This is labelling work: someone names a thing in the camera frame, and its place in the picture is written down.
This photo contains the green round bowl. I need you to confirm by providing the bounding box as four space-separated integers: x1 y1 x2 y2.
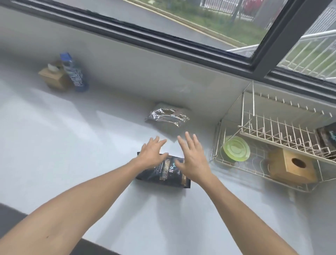
222 135 251 166

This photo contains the person's right hand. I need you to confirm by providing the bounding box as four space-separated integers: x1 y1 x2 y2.
174 131 214 185

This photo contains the person's right forearm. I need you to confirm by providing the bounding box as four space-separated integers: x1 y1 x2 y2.
202 174 303 255

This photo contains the person's left hand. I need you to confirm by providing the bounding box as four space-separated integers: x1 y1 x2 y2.
136 136 170 170

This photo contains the person's left forearm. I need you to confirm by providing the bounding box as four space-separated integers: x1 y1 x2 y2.
0 157 149 255

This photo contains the metal wire dish rack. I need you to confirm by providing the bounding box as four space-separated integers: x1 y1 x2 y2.
210 80 336 194

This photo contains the black packet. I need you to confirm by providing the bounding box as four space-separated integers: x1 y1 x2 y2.
314 122 336 158

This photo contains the dark metal fence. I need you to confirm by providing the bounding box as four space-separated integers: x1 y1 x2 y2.
200 0 256 20

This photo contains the black printed pouch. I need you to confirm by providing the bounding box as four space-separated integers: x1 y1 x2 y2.
135 152 191 189

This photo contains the silver foil bag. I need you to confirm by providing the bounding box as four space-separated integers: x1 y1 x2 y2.
145 103 190 128

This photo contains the wooden box with round hole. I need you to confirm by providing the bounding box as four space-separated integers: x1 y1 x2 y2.
267 148 319 184

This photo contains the white metal railing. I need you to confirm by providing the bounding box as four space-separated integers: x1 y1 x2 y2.
226 29 336 79

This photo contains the red car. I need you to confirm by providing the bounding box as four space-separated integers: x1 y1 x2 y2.
242 0 263 14

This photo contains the brown tissue box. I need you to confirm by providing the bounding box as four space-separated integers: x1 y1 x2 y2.
38 60 72 91

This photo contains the black window frame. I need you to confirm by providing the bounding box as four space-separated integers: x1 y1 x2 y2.
0 0 336 98

